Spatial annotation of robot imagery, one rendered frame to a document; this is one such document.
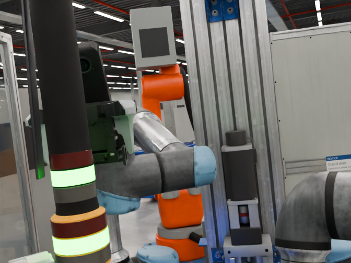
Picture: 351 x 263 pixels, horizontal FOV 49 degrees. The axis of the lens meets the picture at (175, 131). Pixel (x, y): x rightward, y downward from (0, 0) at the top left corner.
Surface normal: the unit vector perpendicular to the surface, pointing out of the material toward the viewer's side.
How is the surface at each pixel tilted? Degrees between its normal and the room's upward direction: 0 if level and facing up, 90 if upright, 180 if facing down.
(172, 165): 68
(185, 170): 88
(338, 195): 58
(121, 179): 87
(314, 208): 84
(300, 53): 90
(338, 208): 79
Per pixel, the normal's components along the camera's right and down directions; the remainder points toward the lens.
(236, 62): -0.17, 0.07
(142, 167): 0.19, -0.48
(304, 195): -0.76, -0.43
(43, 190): 0.92, -0.09
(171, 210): 0.11, 0.04
